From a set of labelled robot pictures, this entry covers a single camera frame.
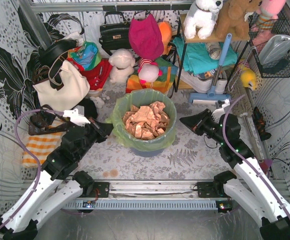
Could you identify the red garment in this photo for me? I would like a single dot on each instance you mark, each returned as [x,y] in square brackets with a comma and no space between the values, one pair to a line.
[98,75]

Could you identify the green plastic trash bag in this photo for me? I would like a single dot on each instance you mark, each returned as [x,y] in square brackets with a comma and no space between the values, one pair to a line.
[139,98]

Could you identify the black wire basket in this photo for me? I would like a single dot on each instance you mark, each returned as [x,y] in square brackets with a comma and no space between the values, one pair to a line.
[259,38]

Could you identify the blue grey trash bin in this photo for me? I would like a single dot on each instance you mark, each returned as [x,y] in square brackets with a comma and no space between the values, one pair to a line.
[147,149]

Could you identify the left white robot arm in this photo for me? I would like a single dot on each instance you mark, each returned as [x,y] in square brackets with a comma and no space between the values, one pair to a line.
[56,184]

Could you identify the cream canvas tote bag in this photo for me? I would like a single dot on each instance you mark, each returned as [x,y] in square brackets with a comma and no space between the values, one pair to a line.
[75,88]

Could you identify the black orange small toy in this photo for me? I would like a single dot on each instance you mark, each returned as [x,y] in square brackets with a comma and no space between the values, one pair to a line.
[260,123]

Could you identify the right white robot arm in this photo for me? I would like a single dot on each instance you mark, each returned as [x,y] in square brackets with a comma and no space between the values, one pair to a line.
[246,183]

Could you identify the white plush lamb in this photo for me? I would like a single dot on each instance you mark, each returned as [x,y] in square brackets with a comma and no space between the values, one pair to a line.
[122,62]

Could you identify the orange white checked towel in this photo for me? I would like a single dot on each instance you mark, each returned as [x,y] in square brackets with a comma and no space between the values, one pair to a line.
[41,146]

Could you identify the brown teddy bear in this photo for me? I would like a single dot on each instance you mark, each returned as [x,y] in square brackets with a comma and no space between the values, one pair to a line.
[232,16]

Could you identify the white plush dog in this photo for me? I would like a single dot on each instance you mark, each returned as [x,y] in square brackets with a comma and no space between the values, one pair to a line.
[201,18]

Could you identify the pink white plush pig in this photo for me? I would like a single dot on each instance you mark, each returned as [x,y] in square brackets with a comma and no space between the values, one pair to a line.
[148,71]

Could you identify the teal folded cloth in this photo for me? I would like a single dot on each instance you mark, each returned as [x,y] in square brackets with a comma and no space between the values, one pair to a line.
[197,59]

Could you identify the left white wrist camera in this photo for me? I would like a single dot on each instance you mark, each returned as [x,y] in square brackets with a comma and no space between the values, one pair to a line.
[77,116]

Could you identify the crumpled brown printed paper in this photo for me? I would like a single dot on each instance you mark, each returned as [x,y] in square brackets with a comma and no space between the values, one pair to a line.
[146,122]

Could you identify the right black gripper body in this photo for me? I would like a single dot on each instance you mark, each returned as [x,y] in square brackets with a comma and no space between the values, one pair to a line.
[200,124]

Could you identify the magenta cloth bag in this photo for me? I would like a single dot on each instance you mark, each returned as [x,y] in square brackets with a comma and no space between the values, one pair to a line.
[145,38]

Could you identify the dark brown leather bag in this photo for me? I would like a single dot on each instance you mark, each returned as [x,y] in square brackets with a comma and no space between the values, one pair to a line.
[43,122]

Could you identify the yellow plush duck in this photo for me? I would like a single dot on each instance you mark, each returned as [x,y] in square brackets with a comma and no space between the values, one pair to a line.
[247,76]

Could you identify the black round hat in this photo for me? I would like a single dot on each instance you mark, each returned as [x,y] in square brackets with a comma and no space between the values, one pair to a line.
[48,56]

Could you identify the rainbow striped cloth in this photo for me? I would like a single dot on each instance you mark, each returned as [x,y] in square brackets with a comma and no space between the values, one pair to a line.
[163,82]

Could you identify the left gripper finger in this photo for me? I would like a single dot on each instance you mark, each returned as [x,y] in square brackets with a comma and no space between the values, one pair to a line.
[103,129]
[101,137]

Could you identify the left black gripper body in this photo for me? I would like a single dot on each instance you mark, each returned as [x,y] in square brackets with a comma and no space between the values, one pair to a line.
[94,128]

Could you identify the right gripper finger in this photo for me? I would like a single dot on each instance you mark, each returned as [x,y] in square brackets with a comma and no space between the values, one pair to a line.
[195,128]
[195,120]

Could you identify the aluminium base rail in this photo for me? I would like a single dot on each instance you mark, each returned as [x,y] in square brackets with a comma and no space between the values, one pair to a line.
[152,195]

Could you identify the black leather handbag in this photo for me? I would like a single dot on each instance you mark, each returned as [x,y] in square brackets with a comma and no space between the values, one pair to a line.
[114,36]

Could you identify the silver foil pouch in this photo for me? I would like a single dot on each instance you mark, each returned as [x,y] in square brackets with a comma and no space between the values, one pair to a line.
[275,49]

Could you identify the colourful patterned cloth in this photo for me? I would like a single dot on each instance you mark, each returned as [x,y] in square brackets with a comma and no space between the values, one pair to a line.
[85,57]

